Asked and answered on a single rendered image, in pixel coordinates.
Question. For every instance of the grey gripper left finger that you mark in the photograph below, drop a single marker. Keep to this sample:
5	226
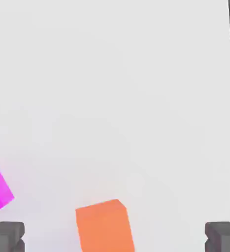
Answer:
6	236

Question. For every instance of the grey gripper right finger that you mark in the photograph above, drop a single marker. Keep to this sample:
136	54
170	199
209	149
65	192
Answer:
223	238

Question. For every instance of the small orange cube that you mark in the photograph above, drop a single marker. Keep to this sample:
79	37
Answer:
105	226

